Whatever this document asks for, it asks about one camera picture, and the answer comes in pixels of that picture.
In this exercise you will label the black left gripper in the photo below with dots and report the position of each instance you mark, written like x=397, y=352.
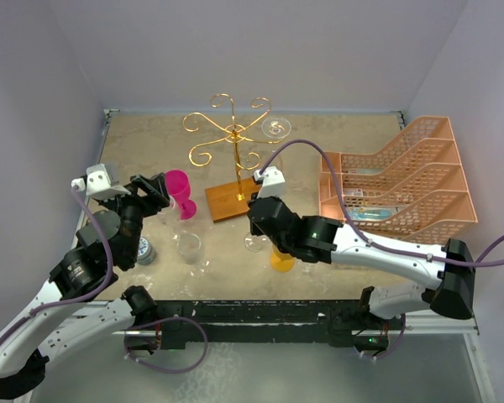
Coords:
x=157, y=196

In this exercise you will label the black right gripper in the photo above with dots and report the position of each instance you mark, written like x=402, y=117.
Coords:
x=255, y=229

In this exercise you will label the clear wine glass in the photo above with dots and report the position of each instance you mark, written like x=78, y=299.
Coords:
x=276, y=129
x=170, y=217
x=255, y=243
x=190, y=248

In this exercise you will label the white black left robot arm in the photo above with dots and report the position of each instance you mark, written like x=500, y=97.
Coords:
x=33, y=339

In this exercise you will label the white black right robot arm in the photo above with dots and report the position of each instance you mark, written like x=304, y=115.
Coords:
x=439, y=278

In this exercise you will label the pink plastic goblet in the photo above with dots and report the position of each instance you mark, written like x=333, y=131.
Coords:
x=179, y=187

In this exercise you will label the orange plastic goblet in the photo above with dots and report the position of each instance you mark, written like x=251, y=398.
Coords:
x=281, y=262

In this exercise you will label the small round tin can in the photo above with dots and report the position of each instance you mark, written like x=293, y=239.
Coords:
x=146, y=253

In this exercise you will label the light blue packet in organizer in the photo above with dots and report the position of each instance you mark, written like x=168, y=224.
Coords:
x=371, y=213

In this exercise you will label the peach plastic file organizer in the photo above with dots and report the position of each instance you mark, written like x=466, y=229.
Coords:
x=419, y=172

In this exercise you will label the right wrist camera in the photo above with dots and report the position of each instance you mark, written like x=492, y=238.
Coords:
x=271, y=181

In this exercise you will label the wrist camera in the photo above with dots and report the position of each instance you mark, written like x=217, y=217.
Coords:
x=271, y=181
x=101, y=182

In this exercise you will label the gold wire wine glass rack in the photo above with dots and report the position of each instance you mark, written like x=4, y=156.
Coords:
x=229, y=200

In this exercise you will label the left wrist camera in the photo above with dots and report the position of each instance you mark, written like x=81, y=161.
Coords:
x=101, y=182

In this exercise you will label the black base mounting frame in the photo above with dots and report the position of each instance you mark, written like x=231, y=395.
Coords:
x=333, y=322

